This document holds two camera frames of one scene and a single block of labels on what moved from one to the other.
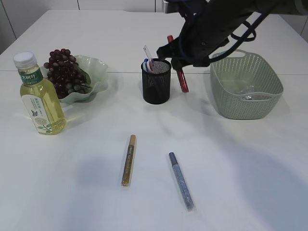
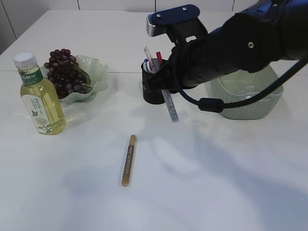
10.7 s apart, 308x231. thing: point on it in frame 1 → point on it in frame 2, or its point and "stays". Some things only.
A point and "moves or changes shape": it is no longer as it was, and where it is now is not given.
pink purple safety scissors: (150, 67) stays
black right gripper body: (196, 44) → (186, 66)
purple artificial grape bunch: (66, 75) stays
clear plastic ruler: (148, 53) stays
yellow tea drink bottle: (39, 96) stays
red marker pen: (180, 72) moves or changes shape
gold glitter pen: (128, 160) stays
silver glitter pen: (180, 182) → (172, 109)
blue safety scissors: (144, 65) stays
